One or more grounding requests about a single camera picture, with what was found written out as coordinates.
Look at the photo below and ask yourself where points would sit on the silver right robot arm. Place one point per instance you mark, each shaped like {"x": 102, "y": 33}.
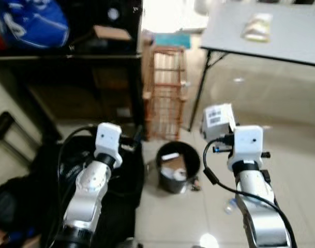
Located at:
{"x": 255, "y": 206}

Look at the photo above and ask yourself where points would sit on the clear plastic bottle blue label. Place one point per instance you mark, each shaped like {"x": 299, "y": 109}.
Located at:
{"x": 229, "y": 207}

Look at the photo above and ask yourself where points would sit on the flat brown cardboard box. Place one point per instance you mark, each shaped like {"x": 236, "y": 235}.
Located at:
{"x": 113, "y": 32}

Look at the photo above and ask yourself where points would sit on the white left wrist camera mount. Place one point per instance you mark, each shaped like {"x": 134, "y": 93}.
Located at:
{"x": 108, "y": 138}

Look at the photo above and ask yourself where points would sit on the brown cardboard piece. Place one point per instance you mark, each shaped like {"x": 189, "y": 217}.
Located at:
{"x": 177, "y": 164}

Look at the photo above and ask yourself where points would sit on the white paper roll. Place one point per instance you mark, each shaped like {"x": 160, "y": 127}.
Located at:
{"x": 170, "y": 156}

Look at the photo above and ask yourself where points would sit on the grey folding table black legs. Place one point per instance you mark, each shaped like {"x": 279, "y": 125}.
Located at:
{"x": 286, "y": 36}

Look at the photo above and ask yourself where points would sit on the teal flat item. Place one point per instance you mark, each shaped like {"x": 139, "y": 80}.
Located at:
{"x": 173, "y": 40}

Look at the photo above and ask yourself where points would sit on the black shelf unit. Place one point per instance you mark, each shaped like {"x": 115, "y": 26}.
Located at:
{"x": 69, "y": 57}

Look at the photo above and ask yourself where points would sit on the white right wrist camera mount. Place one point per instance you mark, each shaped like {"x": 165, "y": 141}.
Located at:
{"x": 248, "y": 144}

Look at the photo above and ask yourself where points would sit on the white box with barcode label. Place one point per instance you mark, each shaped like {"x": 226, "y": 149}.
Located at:
{"x": 216, "y": 118}

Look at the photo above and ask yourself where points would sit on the black backpack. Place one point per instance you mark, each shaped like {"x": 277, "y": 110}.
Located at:
{"x": 10, "y": 204}

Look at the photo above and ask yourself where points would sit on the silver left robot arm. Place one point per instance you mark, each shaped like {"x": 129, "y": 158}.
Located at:
{"x": 92, "y": 186}

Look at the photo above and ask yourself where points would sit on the brown wooden rack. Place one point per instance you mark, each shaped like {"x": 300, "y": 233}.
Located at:
{"x": 147, "y": 72}

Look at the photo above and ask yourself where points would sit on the large black bag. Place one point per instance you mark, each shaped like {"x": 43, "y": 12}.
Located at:
{"x": 126, "y": 175}

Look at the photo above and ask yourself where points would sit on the pale yellow plastic packet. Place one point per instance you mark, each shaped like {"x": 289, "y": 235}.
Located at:
{"x": 258, "y": 28}

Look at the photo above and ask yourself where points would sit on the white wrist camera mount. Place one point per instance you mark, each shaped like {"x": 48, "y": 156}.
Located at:
{"x": 248, "y": 144}
{"x": 108, "y": 138}

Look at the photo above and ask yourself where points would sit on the black round rubbish bin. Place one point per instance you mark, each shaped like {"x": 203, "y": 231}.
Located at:
{"x": 191, "y": 155}

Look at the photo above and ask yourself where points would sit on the blue bag white trim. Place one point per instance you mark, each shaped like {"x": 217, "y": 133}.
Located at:
{"x": 33, "y": 23}

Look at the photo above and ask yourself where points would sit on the crumpled white paper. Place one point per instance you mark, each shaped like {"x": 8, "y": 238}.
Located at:
{"x": 179, "y": 174}

